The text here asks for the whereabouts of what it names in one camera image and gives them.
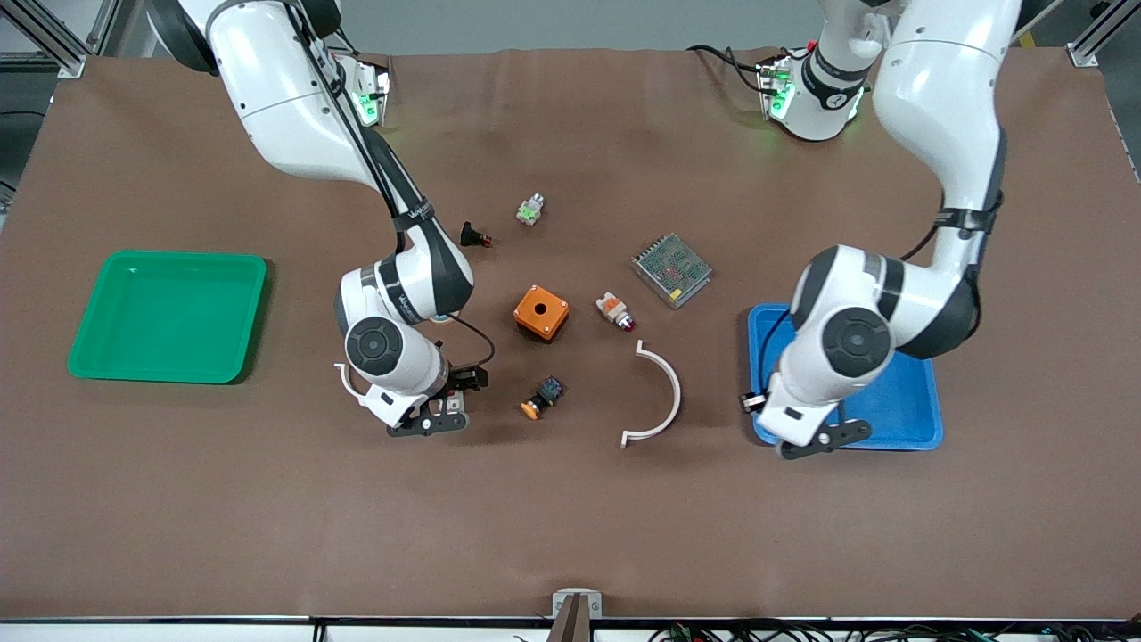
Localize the large white curved clamp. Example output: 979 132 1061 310
620 340 683 449

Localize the green plastic tray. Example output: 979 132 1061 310
68 251 268 385

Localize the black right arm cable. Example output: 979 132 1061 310
299 0 497 368

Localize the orange button box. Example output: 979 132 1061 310
513 284 571 343

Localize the orange push button blue body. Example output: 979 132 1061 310
520 375 565 421

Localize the metal mesh power supply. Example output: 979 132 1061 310
632 233 713 310

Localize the grey camera bracket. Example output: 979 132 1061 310
551 588 603 642

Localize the black base cable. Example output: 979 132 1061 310
686 43 773 95

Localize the aluminium frame profile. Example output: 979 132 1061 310
1068 0 1141 69
13 0 121 79

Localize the brown table mat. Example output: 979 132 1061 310
0 46 1141 621

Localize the black cable bundle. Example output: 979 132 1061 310
646 619 1141 642

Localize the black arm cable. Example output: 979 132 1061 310
299 0 497 368
899 207 1005 265

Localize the red push button switch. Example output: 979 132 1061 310
595 291 637 333

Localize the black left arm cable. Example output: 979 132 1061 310
899 207 1005 265

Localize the blue plastic tray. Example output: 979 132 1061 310
747 303 944 451

